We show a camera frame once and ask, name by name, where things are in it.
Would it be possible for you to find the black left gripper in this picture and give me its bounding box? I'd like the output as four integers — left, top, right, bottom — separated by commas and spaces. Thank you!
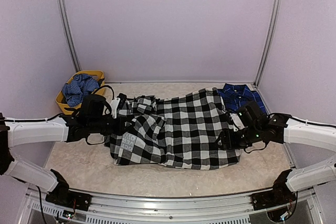
88, 114, 135, 136

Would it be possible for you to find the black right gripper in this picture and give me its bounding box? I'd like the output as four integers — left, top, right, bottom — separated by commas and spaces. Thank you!
215, 124, 262, 150

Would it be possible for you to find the black white checked shirt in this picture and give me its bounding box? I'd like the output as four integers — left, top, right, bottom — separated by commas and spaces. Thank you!
104, 88, 241, 170

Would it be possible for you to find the blue plaid shirt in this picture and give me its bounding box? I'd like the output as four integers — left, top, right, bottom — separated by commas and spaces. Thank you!
217, 83, 267, 113

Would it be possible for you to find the yellow plastic basket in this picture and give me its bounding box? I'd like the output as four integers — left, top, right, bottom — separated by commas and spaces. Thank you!
56, 70, 105, 114

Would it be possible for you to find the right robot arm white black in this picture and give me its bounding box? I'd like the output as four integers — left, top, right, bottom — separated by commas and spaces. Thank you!
216, 101, 335, 210

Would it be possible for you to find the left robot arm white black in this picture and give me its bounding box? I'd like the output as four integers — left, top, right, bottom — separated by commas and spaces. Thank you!
1, 94, 133, 211

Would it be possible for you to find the blue gingham crumpled shirt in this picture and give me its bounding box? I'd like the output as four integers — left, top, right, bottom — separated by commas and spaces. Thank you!
61, 73, 100, 108

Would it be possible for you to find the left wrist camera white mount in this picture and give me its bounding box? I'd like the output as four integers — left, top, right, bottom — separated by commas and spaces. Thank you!
110, 93, 127, 119

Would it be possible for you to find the aluminium front rail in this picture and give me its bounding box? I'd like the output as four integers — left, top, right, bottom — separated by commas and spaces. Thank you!
19, 188, 323, 224

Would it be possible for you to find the left aluminium frame post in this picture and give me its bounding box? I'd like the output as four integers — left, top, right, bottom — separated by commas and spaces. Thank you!
57, 0, 81, 72

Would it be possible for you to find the aluminium frame post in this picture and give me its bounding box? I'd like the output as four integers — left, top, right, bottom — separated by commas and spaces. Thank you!
57, 0, 81, 72
254, 0, 281, 89

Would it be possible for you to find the right aluminium frame post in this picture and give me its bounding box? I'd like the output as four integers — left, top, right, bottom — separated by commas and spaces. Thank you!
254, 0, 281, 89

